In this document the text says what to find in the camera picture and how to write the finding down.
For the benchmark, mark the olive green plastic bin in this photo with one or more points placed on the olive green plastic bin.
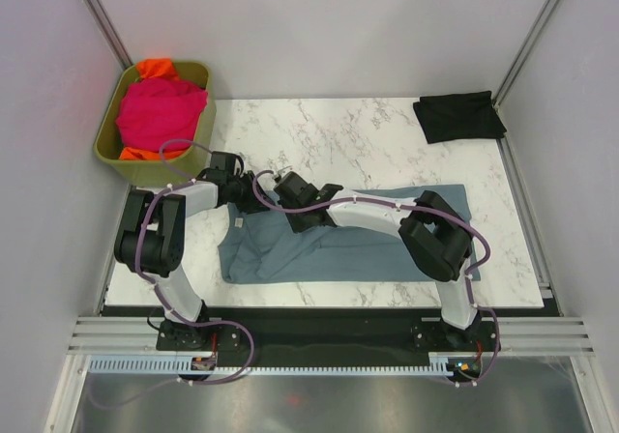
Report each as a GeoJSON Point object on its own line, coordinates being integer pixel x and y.
{"type": "Point", "coordinates": [159, 172]}

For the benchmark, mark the right aluminium frame post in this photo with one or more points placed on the right aluminium frame post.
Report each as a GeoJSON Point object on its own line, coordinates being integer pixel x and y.
{"type": "Point", "coordinates": [533, 36]}

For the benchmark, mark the white slotted cable duct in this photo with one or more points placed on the white slotted cable duct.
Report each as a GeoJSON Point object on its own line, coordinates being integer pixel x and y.
{"type": "Point", "coordinates": [196, 369]}

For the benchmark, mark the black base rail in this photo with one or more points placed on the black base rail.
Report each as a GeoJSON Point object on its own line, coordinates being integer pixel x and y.
{"type": "Point", "coordinates": [333, 337]}

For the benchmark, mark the aluminium extrusion rail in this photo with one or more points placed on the aluminium extrusion rail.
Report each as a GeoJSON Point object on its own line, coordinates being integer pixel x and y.
{"type": "Point", "coordinates": [523, 336]}

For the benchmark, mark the magenta t-shirt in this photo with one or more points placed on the magenta t-shirt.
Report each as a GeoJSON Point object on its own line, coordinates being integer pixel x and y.
{"type": "Point", "coordinates": [174, 148]}

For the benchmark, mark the left aluminium frame post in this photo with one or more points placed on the left aluminium frame post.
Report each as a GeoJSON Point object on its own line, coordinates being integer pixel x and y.
{"type": "Point", "coordinates": [110, 33]}

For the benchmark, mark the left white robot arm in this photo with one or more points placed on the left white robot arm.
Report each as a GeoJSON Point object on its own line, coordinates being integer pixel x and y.
{"type": "Point", "coordinates": [151, 240]}

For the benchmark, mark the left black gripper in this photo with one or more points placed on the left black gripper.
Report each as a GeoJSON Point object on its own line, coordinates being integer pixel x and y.
{"type": "Point", "coordinates": [254, 204]}

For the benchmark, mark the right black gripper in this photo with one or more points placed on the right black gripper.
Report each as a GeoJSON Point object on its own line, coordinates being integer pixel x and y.
{"type": "Point", "coordinates": [297, 226]}

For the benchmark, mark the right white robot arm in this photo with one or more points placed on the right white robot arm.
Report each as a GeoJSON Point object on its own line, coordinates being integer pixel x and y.
{"type": "Point", "coordinates": [438, 240]}

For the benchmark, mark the folded black t-shirt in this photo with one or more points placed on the folded black t-shirt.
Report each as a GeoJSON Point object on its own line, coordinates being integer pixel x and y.
{"type": "Point", "coordinates": [458, 116]}

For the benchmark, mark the aluminium frame post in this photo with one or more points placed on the aluminium frame post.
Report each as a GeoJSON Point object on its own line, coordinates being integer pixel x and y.
{"type": "Point", "coordinates": [110, 33]}
{"type": "Point", "coordinates": [533, 36]}

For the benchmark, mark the orange t-shirt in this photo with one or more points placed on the orange t-shirt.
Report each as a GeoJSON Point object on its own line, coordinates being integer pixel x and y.
{"type": "Point", "coordinates": [155, 68]}

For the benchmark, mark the blue-grey t-shirt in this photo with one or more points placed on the blue-grey t-shirt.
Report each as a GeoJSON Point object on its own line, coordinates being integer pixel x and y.
{"type": "Point", "coordinates": [262, 248]}

